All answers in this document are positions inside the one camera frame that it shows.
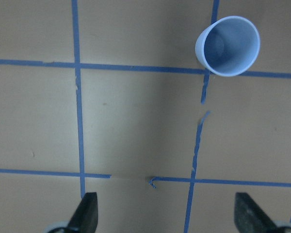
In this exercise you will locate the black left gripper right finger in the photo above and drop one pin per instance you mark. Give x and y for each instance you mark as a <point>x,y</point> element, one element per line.
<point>249,217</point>

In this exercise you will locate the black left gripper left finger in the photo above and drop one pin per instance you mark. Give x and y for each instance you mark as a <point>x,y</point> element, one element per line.
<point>85,218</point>

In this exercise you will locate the light blue plastic cup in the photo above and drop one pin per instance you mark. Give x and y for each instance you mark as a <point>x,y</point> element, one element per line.
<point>228,47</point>

